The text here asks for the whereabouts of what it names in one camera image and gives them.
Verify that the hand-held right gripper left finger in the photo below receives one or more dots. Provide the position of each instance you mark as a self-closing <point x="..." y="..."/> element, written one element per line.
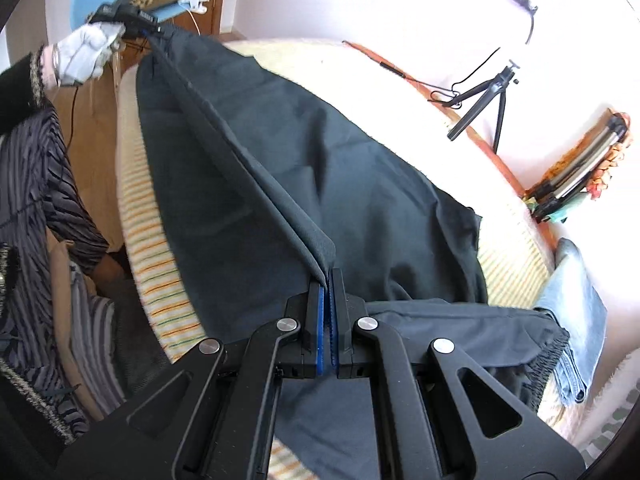
<point x="320" y="330"/>

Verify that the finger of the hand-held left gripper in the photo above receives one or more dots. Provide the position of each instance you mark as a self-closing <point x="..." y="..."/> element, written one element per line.
<point x="156" y="34"/>

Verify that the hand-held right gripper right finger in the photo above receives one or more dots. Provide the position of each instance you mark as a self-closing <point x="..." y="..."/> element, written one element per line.
<point x="334" y="330"/>

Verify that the dark grey pants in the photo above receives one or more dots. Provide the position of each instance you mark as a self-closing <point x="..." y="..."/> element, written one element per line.
<point x="280" y="160"/>

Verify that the person's left forearm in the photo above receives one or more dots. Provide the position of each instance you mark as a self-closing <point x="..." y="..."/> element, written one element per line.
<point x="25" y="90"/>

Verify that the person's left hand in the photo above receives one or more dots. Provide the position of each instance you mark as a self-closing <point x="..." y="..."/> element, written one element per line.
<point x="85" y="50"/>

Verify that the striped cream blanket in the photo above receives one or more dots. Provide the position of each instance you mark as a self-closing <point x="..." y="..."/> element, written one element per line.
<point x="150" y="270"/>

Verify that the person's striped clothing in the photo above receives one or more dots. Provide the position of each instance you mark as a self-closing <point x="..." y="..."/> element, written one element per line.
<point x="35" y="240"/>

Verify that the black pen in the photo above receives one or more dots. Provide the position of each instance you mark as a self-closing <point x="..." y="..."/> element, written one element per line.
<point x="392" y="69"/>

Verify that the light blue jeans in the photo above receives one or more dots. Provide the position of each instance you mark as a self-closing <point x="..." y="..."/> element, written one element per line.
<point x="575" y="310"/>

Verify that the orange bed edge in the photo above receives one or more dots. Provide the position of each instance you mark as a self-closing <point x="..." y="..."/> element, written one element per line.
<point x="480" y="135"/>

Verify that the black tripod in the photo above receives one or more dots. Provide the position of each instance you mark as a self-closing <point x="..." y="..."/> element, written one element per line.
<point x="500" y="110"/>

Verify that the white fuzzy bed cover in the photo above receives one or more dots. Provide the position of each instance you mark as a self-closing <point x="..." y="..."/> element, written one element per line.
<point x="612" y="400"/>

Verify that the orange patterned cloth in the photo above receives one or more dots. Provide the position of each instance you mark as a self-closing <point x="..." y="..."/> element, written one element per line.
<point x="607" y="160"/>

